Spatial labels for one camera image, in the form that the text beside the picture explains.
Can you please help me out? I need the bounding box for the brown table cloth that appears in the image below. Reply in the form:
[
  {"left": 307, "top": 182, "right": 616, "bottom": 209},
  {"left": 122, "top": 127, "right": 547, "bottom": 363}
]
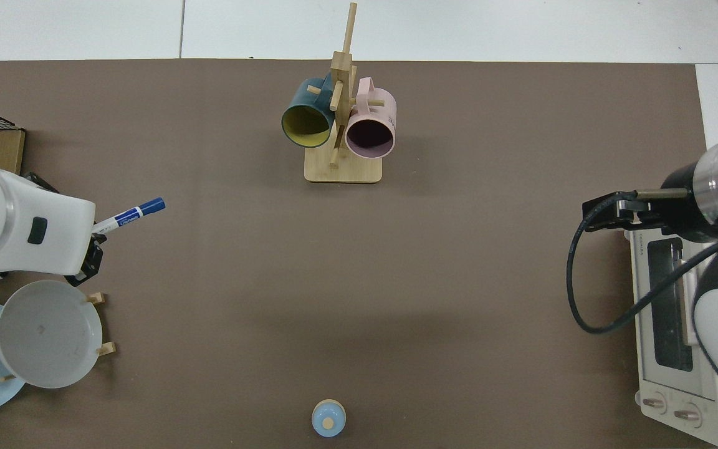
[{"left": 0, "top": 59, "right": 715, "bottom": 449}]

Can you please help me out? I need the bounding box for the grey plate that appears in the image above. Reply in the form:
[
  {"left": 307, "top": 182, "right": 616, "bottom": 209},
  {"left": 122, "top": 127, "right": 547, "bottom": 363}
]
[{"left": 0, "top": 279, "right": 103, "bottom": 389}]

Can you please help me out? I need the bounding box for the wooden cup stand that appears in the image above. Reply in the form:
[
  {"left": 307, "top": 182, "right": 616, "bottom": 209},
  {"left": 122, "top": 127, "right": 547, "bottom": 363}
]
[{"left": 304, "top": 2, "right": 383, "bottom": 185}]

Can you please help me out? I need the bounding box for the pale toaster oven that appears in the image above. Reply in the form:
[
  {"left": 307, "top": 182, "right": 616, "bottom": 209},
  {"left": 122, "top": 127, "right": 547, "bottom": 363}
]
[{"left": 624, "top": 228, "right": 718, "bottom": 447}]

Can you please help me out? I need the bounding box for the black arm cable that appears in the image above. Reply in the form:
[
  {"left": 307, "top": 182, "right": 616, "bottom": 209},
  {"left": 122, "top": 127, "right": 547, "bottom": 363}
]
[{"left": 566, "top": 187, "right": 718, "bottom": 334}]

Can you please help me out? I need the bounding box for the small blue round bell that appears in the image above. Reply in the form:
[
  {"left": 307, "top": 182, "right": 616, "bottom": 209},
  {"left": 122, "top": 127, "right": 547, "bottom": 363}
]
[{"left": 311, "top": 399, "right": 347, "bottom": 438}]

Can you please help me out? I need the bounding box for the dark teal cup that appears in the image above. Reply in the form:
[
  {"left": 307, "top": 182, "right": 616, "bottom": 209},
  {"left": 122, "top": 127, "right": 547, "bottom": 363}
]
[{"left": 281, "top": 76, "right": 338, "bottom": 148}]

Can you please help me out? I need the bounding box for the pink cup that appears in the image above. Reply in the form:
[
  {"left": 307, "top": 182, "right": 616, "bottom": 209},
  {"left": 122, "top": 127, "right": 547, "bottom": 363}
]
[{"left": 345, "top": 77, "right": 397, "bottom": 158}]

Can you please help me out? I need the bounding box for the blue and white marker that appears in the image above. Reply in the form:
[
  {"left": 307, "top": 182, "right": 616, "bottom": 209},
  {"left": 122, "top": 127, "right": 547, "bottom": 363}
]
[{"left": 92, "top": 197, "right": 166, "bottom": 236}]

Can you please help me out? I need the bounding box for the wooden plate rack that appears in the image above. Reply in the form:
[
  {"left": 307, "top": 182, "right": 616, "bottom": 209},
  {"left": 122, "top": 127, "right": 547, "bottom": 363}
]
[{"left": 0, "top": 292, "right": 117, "bottom": 382}]

